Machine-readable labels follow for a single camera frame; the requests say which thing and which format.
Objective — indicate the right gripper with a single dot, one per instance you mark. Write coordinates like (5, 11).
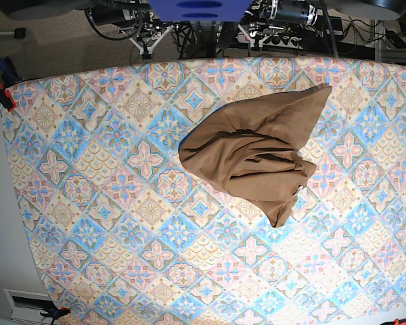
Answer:
(148, 38)

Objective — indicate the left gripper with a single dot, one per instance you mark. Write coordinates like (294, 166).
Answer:
(254, 36)

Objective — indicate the brown t-shirt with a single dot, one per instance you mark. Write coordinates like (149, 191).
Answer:
(249, 148)

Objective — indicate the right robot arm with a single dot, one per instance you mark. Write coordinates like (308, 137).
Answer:
(133, 21)

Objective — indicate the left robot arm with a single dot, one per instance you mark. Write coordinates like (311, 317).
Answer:
(276, 23)

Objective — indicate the black power strip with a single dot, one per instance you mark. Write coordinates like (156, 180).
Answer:
(269, 41)

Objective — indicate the black floor block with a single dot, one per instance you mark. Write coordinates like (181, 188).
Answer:
(19, 33)

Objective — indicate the red black clamp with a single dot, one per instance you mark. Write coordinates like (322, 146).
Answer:
(6, 99)

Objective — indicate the patterned tablecloth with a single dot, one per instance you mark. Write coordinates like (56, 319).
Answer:
(122, 234)

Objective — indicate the orange black spring clamp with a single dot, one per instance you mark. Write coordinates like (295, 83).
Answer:
(54, 313)

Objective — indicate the white floor vent box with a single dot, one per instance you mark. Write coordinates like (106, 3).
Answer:
(26, 307)

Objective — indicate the red clamp bottom edge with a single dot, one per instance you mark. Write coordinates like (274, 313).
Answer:
(398, 322)

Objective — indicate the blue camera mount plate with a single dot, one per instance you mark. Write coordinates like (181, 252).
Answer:
(200, 10)

